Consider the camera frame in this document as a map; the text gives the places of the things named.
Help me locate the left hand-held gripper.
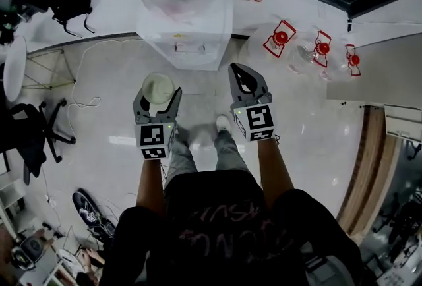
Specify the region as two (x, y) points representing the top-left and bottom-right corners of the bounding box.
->
(133, 86), (183, 160)

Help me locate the person's right leg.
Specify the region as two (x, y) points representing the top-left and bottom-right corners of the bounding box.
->
(213, 129), (251, 173)

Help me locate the round white side table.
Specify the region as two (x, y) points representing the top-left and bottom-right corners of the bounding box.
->
(2, 36), (76, 103)

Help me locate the clear plastic cup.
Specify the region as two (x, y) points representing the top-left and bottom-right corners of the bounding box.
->
(141, 72), (175, 105)

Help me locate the person's leg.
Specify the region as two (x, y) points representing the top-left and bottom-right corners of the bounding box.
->
(164, 132), (198, 190)
(213, 129), (251, 173)

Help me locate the black skateboard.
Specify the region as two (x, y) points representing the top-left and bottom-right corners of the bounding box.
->
(71, 191), (116, 246)

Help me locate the white water dispenser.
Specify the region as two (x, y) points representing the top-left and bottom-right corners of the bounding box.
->
(135, 0), (234, 71)

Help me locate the person's right forearm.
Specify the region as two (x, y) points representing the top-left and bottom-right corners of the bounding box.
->
(257, 138), (295, 210)

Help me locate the black backpack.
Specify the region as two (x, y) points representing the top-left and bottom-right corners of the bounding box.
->
(24, 0), (96, 38)

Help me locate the person's left forearm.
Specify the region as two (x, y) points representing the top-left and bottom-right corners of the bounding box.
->
(135, 157), (166, 216)

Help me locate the person's black printed shirt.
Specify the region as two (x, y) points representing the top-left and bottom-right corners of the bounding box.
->
(105, 169), (373, 286)

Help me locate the wooden floor panel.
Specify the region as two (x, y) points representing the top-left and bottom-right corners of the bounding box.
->
(336, 105), (400, 236)

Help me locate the white drawer unit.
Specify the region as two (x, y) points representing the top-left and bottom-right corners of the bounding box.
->
(384, 105), (422, 144)

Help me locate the person's left leg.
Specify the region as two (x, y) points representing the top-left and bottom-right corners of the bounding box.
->
(164, 132), (198, 190)

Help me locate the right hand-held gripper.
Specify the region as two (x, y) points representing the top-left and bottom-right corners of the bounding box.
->
(228, 63), (276, 143)

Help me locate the person's white right shoe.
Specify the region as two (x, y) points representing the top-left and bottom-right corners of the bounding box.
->
(216, 115), (231, 134)

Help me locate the black office chair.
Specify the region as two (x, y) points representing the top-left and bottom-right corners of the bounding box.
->
(0, 98), (76, 186)

